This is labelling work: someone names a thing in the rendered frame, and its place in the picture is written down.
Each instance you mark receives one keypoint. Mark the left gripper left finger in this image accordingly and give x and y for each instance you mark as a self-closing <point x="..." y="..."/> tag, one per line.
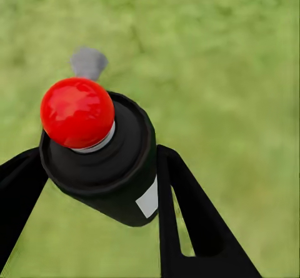
<point x="21" y="182"/>

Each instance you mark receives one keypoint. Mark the pesticide atomizer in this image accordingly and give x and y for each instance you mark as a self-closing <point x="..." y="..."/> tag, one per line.
<point x="98" y="146"/>

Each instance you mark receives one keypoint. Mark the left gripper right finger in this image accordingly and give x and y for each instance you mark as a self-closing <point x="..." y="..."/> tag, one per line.
<point x="218" y="253"/>

